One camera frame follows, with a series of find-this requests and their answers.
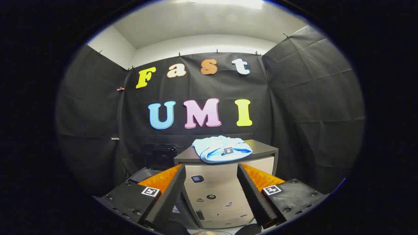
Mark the beige cabinet with dark top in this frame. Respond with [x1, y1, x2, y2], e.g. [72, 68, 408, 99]
[174, 140, 279, 229]

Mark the grey top-loading washing machine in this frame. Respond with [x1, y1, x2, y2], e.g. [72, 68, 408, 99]
[127, 145, 200, 230]

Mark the light blue garment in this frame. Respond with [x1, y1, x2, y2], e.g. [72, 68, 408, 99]
[192, 135, 253, 164]

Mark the black backdrop cloth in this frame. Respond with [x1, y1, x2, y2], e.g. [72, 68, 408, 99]
[56, 25, 365, 196]

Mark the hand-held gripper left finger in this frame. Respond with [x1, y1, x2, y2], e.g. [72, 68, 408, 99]
[93, 164, 186, 230]

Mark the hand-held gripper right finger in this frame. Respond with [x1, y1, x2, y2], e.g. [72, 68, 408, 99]
[237, 163, 329, 229]

